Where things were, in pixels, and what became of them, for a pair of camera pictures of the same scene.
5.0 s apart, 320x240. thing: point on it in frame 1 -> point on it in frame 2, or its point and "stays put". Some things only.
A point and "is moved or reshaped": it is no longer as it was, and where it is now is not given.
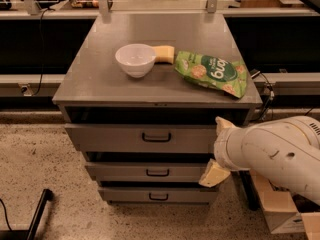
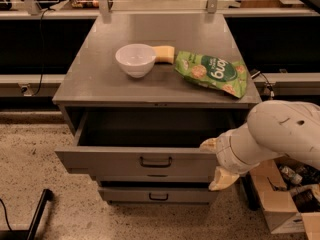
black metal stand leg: (31, 232) stays put
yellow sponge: (164, 54) stays put
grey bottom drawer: (159, 195) stays put
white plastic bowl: (136, 59) stays put
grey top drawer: (141, 138) is moved or reshaped
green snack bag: (224, 74) stays put
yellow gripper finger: (223, 124) -> (208, 145)
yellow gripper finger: (214, 174) -> (223, 180)
